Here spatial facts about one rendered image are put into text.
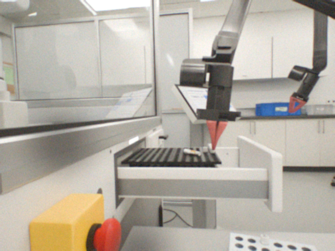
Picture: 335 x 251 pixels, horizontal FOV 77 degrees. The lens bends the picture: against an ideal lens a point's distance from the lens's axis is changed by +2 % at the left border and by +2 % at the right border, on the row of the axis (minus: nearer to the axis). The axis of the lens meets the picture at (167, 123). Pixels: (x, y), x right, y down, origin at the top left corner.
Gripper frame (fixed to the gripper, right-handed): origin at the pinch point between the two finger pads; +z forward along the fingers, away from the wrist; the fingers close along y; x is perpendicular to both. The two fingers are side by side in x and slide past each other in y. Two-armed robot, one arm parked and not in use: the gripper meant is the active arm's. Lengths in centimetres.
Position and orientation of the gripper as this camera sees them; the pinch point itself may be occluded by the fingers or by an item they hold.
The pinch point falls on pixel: (213, 146)
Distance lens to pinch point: 53.6
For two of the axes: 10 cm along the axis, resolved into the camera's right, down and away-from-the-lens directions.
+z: -0.8, 9.9, 0.7
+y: -9.9, -0.9, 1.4
